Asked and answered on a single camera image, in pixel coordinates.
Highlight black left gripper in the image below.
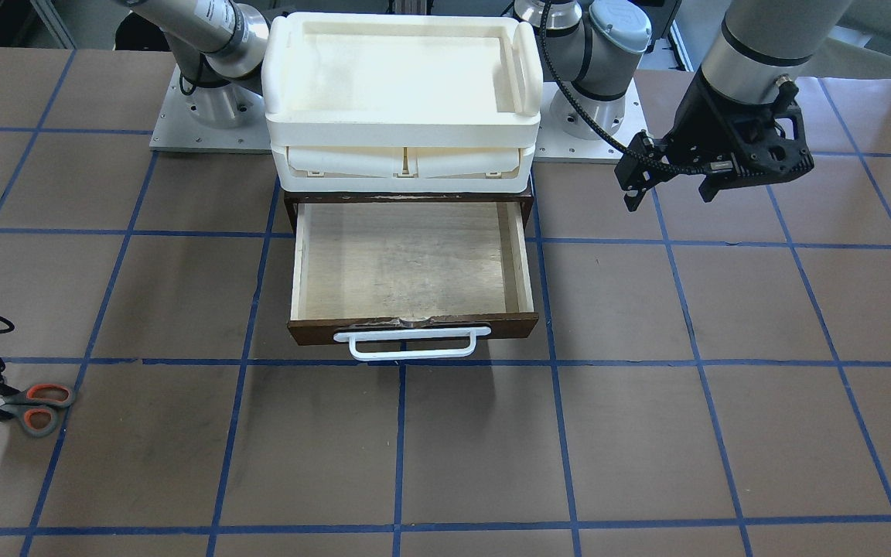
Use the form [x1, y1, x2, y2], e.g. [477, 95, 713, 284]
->
[615, 71, 814, 212]

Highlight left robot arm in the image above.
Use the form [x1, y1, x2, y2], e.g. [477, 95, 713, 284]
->
[510, 1, 848, 211]

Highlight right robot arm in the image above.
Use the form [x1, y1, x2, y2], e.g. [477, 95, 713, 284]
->
[0, 1, 269, 437]

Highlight white plastic storage box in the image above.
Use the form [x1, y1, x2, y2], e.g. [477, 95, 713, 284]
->
[261, 12, 542, 194]

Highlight orange grey handled scissors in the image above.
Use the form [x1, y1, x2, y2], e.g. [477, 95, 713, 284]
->
[0, 383, 75, 438]

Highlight wooden drawer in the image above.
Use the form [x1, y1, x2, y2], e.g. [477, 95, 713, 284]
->
[288, 200, 538, 345]

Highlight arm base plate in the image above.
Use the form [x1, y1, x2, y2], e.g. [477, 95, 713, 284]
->
[532, 77, 646, 165]
[149, 67, 270, 154]

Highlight white drawer handle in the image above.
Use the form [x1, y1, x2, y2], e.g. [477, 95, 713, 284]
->
[333, 325, 493, 362]

